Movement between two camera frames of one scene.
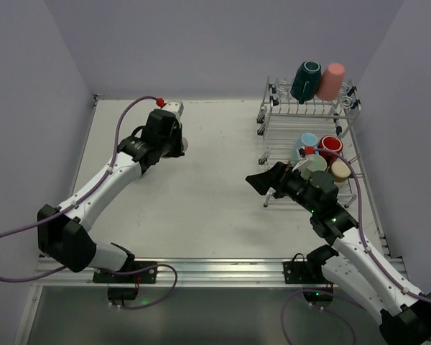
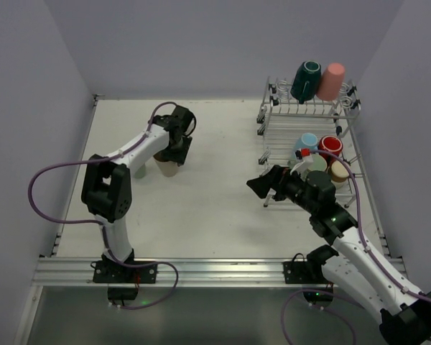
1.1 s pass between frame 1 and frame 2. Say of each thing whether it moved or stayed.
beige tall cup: moved
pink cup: stayed
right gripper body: stayed
